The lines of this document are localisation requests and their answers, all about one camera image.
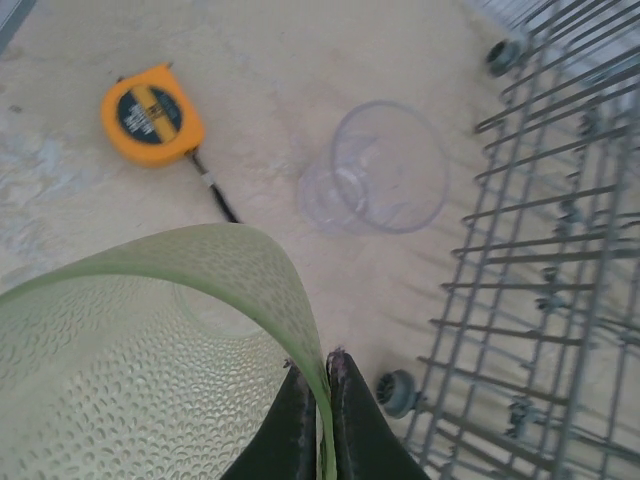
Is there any clear plastic cup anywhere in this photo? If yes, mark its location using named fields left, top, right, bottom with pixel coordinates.
left=298, top=99, right=451, bottom=239

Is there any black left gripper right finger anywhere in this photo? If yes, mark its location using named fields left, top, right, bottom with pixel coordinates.
left=326, top=348, right=426, bottom=480

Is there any orange tape measure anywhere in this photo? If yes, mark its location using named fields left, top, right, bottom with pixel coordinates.
left=99, top=61, right=241, bottom=224

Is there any grey wire dish rack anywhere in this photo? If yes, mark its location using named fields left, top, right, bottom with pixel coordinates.
left=374, top=0, right=640, bottom=480

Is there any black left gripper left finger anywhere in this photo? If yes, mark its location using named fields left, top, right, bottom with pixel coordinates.
left=219, top=366, right=318, bottom=480

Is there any frosted pale green textured cup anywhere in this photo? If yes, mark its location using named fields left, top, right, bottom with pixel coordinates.
left=0, top=223, right=336, bottom=480

